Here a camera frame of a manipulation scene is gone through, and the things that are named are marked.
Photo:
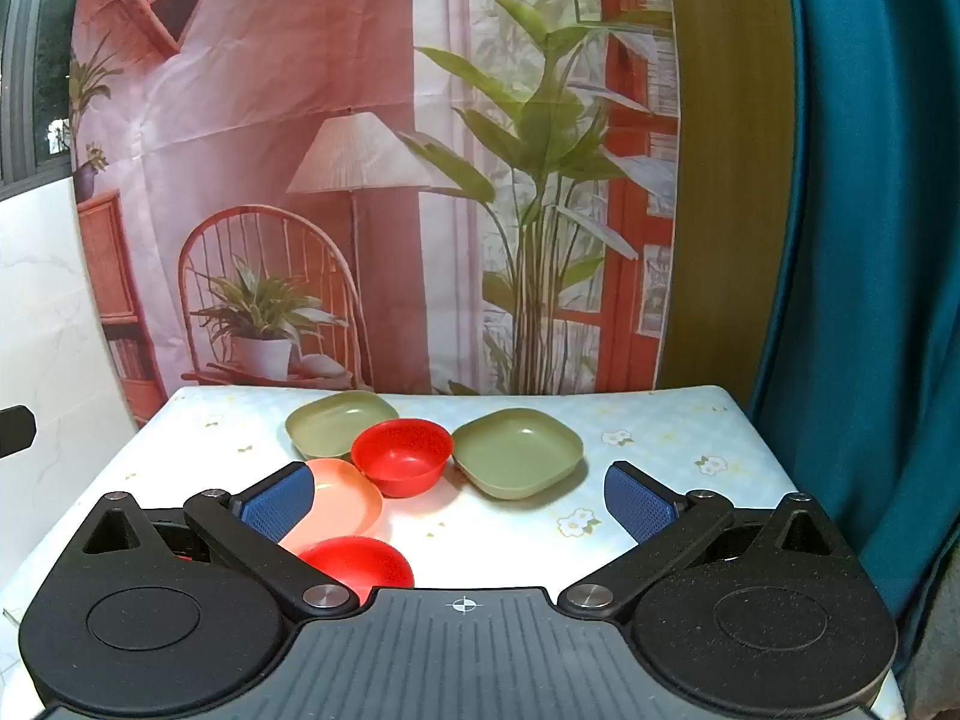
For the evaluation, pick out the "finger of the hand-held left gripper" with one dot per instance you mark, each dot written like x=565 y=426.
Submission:
x=16 y=431

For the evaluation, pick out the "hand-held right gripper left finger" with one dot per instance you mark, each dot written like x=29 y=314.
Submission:
x=281 y=502

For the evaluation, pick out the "green square plate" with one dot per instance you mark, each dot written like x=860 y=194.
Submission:
x=517 y=454
x=330 y=424

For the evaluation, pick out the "printed wall tapestry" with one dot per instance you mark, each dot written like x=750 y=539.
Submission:
x=375 y=165

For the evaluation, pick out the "red bowl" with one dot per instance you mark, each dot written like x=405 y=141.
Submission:
x=401 y=454
x=360 y=562

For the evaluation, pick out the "window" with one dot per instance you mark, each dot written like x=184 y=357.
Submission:
x=34 y=52

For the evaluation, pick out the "pink plate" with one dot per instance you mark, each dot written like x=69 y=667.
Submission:
x=349 y=499

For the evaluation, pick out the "teal curtain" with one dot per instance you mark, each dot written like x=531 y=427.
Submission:
x=862 y=240

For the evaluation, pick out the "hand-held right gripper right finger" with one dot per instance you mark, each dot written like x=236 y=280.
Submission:
x=637 y=502

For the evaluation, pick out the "floral tablecloth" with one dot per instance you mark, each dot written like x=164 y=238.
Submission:
x=675 y=435

